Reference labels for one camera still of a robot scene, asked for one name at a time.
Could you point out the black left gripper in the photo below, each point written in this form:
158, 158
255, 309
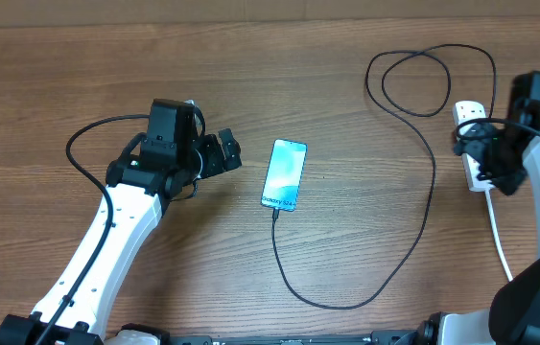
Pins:
214, 160

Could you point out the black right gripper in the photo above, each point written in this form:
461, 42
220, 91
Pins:
507, 180

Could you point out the Galaxy S24+ smartphone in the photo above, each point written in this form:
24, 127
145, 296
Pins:
284, 175

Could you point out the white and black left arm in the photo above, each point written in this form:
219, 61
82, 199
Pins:
149, 174

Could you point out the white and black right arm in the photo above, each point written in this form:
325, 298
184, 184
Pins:
514, 315

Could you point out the white power strip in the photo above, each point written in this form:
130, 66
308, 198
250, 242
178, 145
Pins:
469, 150

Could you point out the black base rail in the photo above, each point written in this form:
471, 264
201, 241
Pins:
391, 337

